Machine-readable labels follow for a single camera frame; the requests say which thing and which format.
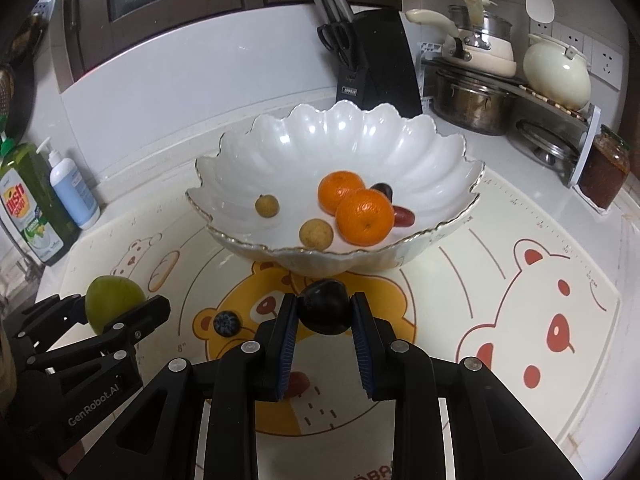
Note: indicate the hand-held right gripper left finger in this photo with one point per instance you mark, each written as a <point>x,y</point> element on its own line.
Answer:
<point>287,345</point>

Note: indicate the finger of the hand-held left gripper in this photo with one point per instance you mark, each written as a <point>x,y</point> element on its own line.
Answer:
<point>145,317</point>
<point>55,315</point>

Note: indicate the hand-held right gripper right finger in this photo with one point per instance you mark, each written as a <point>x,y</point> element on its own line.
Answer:
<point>361,355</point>

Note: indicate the green round fruit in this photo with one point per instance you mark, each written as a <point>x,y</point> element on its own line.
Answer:
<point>112,297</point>

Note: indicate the dark plum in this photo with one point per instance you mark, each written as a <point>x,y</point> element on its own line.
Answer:
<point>384,191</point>
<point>322,307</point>

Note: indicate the brown longan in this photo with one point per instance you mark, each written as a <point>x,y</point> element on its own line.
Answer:
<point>266,206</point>
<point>316,234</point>

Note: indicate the orange mandarin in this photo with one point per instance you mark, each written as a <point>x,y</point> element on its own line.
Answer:
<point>335,187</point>
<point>364,217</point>

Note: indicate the red jujube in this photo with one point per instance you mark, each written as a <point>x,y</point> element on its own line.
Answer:
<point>404,215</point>
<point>298,382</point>

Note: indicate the white scalloped bowl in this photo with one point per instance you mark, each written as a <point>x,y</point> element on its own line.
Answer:
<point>310,135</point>

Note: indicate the blueberry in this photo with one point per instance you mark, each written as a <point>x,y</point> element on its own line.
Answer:
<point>227,323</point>

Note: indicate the green dish soap bottle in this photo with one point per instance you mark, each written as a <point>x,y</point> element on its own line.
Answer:
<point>35,210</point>

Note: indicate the white pump bottle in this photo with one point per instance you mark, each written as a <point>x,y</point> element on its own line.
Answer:
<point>72,195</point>

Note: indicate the bear print baking mat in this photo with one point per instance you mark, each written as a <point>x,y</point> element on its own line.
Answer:
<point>475,270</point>

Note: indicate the metal strainer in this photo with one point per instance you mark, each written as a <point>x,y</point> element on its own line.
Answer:
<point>17,60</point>

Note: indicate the steel stock pot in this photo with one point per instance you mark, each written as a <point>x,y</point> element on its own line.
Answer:
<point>470,105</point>

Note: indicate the steel pot lid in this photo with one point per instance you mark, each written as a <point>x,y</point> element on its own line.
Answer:
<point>545,142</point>

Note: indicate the black kitchen scissors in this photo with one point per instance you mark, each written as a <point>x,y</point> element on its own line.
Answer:
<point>347,57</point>

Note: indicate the black knife block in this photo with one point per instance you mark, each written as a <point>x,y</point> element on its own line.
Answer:
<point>385,60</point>

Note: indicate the dark wooden cabinet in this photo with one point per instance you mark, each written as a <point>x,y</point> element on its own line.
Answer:
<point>200,25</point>

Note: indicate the steel pot rack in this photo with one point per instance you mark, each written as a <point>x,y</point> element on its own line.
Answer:
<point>585,155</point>

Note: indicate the chili sauce jar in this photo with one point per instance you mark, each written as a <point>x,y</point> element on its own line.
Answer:
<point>602,175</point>

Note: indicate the wooden bead trivet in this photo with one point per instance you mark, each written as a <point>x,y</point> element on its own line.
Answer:
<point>552,103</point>

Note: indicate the cream saucepan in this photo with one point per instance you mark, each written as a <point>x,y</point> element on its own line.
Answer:
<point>492,55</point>

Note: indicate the cream round lidded pot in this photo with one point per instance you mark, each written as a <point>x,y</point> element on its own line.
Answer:
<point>555,75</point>

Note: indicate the steel steamer pot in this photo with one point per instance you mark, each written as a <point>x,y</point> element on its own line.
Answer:
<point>495,27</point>

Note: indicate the cream ladle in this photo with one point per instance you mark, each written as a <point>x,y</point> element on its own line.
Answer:
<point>472,5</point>

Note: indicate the white wall socket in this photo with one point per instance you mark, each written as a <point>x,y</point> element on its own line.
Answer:
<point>574,37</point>
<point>607,62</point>
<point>541,28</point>

